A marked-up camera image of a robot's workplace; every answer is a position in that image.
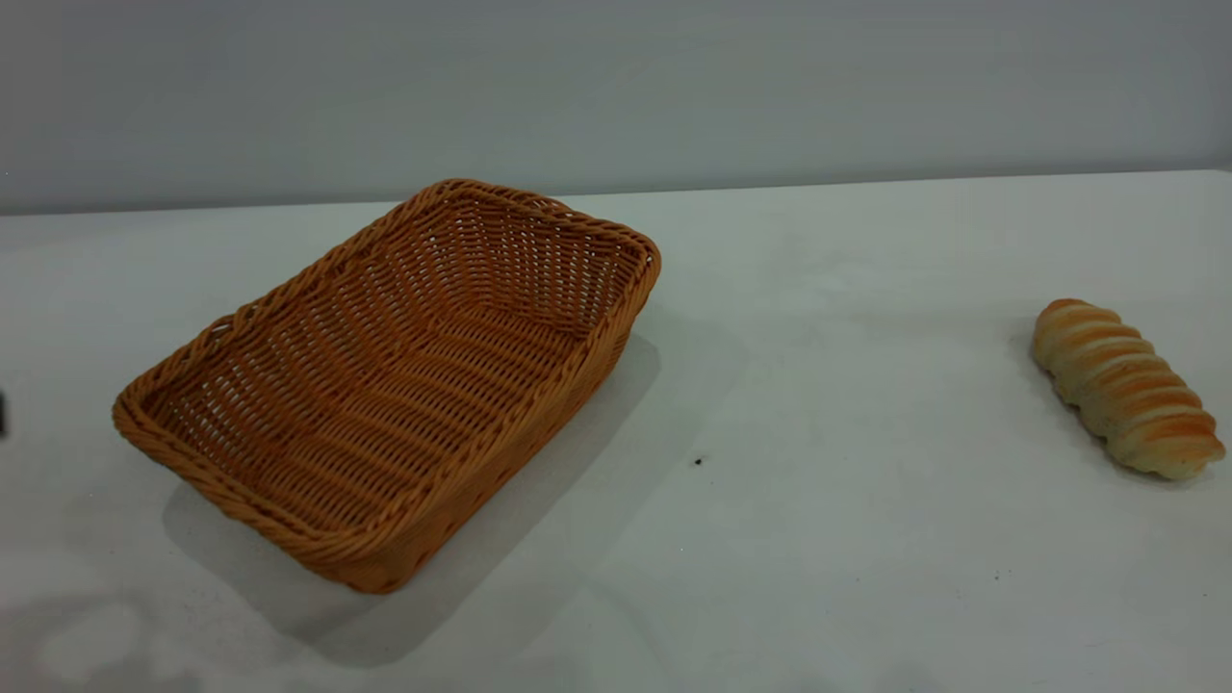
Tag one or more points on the orange woven wicker basket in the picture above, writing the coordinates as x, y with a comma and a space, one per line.
404, 385

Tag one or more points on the ridged golden bread roll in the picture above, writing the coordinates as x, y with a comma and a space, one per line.
1121, 385

